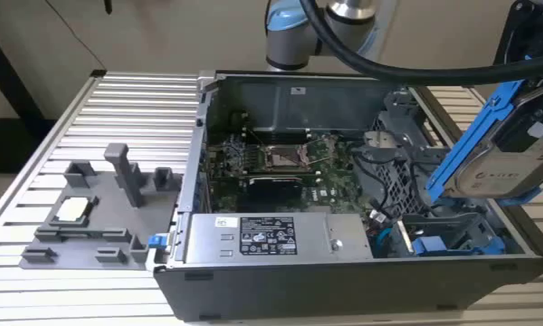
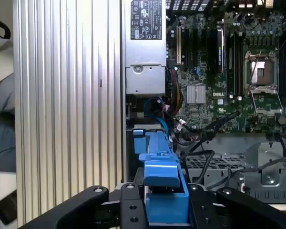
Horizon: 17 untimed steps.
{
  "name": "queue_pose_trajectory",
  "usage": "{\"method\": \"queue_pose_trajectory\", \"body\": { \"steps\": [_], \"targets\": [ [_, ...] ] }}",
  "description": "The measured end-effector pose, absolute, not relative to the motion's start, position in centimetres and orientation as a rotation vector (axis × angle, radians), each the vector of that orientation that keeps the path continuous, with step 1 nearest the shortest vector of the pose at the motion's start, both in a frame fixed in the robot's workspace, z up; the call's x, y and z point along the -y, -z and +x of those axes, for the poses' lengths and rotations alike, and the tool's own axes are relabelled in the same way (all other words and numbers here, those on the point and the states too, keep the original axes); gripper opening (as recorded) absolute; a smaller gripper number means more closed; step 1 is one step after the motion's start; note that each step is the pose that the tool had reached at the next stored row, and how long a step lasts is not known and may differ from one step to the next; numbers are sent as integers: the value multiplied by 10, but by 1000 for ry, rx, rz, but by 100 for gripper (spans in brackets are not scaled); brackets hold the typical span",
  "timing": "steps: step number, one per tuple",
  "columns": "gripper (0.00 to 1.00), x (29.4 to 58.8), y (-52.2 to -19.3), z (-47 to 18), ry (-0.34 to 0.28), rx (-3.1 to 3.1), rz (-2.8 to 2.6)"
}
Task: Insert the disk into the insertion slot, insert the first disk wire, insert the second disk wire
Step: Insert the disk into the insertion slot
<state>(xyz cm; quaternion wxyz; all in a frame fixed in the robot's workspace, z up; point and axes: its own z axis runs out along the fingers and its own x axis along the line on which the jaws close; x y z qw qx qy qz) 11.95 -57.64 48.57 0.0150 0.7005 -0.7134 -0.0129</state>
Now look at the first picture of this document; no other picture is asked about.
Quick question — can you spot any silver CPU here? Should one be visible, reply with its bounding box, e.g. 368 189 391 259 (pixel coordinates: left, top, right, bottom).
54 198 91 222

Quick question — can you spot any blue disk wire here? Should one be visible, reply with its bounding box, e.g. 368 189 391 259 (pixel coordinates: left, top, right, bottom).
372 224 393 257

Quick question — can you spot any black graphics card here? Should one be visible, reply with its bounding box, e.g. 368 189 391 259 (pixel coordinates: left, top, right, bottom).
236 175 316 214

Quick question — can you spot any black open PC case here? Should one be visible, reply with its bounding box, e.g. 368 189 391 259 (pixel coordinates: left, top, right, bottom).
151 69 543 323

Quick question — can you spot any blue disk carrier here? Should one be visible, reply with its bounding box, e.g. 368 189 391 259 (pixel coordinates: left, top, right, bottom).
409 233 507 256

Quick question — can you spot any blue case latch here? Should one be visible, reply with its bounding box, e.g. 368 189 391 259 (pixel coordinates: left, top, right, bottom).
146 233 168 253

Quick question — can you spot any perforated metal drive cage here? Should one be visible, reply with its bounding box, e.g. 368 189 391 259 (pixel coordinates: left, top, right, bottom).
349 130 453 218

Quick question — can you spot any silver power supply unit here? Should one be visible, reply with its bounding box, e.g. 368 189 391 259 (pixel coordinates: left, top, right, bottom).
182 213 375 264

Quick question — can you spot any black disk wire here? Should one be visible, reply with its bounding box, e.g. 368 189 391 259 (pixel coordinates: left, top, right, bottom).
348 147 392 223

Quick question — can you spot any thin black wall cable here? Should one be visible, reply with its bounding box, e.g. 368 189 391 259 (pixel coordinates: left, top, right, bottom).
43 0 108 73

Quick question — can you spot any grey parts rack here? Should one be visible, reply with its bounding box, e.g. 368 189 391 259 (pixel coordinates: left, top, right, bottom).
18 142 184 271

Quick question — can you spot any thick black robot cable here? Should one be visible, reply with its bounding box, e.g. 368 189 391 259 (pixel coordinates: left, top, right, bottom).
298 0 543 87

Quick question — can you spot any CPU socket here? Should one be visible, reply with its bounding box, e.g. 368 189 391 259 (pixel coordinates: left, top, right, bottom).
262 144 320 169

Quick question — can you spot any hard disk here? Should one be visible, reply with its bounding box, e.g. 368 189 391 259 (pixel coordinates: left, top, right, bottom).
424 79 543 209

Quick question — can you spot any black furniture frame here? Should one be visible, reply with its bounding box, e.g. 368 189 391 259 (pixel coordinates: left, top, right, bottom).
0 18 62 174

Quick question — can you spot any green motherboard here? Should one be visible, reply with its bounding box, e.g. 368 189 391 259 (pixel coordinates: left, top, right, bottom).
204 130 376 215

